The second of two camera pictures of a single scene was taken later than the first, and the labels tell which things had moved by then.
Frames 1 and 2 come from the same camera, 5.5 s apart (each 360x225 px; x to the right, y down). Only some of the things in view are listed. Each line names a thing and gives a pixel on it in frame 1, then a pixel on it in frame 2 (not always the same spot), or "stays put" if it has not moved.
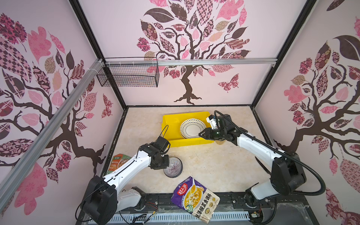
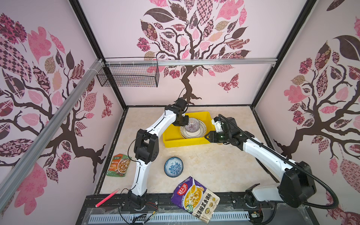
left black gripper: [165, 165] -> [185, 122]
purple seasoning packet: [193, 197] stays put
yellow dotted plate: [191, 128] stays put
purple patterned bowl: [175, 168] -> [193, 125]
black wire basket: [130, 71] stays put
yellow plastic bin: [173, 133] stays put
